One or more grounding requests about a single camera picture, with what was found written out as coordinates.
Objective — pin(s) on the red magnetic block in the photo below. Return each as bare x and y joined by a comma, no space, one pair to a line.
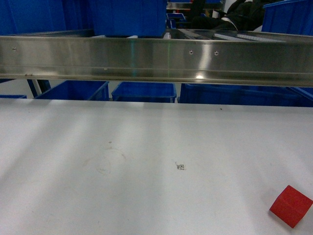
291,206

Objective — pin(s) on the blue bin lower centre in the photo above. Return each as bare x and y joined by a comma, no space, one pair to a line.
145,92

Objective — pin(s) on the blue bin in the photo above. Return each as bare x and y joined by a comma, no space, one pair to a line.
242,95
31,16
145,18
145,92
289,17
78,90

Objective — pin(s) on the blue bin lower left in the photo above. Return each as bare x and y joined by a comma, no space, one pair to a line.
78,90

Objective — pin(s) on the blue bin lower right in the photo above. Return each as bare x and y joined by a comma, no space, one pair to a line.
242,95

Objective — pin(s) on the blue bin upper centre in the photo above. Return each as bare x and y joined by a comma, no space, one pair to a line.
145,18

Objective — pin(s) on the person in black clothes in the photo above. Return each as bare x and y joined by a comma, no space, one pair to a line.
242,15

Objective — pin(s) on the blue bin upper right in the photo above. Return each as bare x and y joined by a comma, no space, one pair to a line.
289,17

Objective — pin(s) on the blue bin upper left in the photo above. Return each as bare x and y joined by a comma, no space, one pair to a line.
31,16

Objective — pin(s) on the stainless steel shelf rail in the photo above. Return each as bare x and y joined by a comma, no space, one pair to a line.
285,64

